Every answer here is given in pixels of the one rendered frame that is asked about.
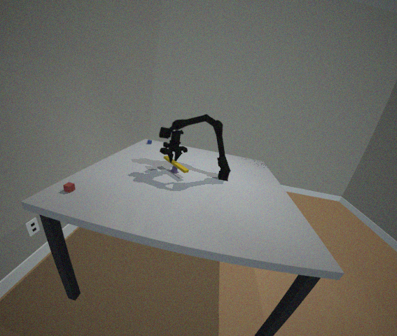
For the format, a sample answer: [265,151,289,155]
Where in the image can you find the small red block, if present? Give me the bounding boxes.
[63,182,75,193]

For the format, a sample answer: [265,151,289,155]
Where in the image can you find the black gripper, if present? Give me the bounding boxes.
[160,140,188,162]

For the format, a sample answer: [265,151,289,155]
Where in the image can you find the yellow bar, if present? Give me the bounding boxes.
[163,155,189,173]

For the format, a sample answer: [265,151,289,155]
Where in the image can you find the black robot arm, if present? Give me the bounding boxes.
[160,114,231,181]

